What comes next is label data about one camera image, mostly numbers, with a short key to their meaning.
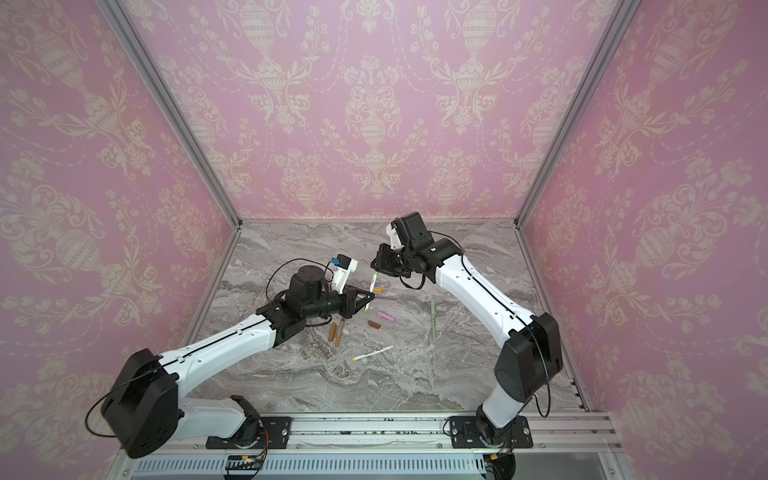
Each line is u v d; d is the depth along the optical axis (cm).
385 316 95
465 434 73
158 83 81
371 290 77
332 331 92
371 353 87
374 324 94
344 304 69
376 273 77
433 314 95
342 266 70
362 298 76
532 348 42
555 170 101
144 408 41
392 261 70
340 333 92
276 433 74
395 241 73
